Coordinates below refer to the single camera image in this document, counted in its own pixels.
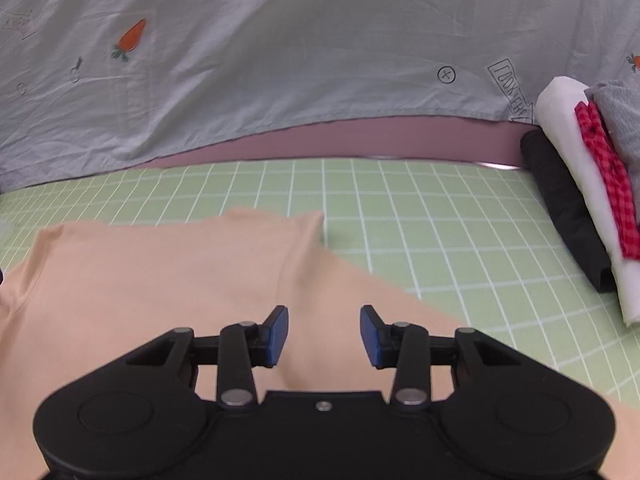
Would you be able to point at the beige long-sleeve shirt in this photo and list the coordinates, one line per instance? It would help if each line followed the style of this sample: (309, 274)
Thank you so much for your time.
(109, 348)

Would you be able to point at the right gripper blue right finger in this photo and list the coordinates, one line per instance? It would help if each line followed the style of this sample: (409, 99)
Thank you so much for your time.
(404, 347)

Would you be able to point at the green grid cutting mat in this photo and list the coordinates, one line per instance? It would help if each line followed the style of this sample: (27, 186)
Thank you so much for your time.
(472, 241)

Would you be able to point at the folded black garment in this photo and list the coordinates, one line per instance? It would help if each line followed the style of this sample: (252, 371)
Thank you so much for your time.
(567, 209)

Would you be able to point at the grey carrot-print backdrop sheet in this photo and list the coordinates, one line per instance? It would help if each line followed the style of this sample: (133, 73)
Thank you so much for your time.
(90, 86)

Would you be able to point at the folded red checked garment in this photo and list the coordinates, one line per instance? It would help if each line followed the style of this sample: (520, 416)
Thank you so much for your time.
(614, 175)

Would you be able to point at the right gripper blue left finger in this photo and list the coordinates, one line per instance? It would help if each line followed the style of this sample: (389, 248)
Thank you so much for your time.
(243, 346)

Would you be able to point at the folded grey garment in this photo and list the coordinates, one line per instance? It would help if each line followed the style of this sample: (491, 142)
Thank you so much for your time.
(619, 107)

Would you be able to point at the folded white garment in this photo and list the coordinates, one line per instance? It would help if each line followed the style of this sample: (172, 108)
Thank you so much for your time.
(555, 113)

